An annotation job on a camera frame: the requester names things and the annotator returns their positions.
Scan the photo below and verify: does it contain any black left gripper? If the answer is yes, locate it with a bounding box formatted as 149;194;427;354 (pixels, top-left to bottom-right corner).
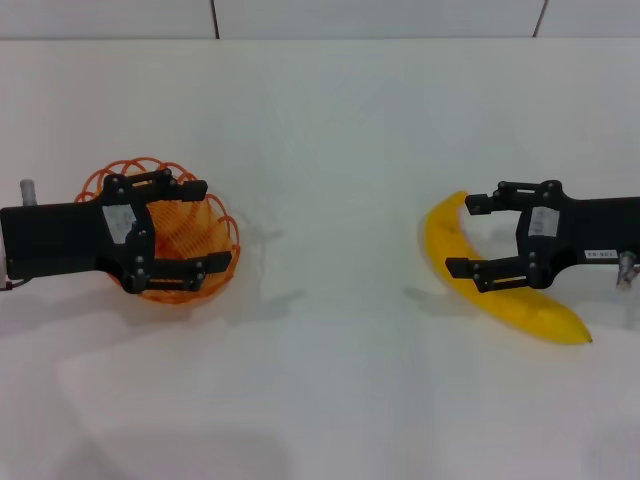
0;168;209;287

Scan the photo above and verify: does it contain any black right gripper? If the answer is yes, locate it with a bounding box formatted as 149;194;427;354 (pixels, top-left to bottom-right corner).
444;180;640;294

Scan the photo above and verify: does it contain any yellow banana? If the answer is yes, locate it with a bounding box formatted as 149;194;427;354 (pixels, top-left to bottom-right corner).
423;189;595;346

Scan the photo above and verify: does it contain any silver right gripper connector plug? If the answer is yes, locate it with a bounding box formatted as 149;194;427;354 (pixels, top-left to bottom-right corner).
615;252;640;292

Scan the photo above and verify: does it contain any orange plastic wire basket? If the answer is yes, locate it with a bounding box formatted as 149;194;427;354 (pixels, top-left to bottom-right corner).
74;155;242;306

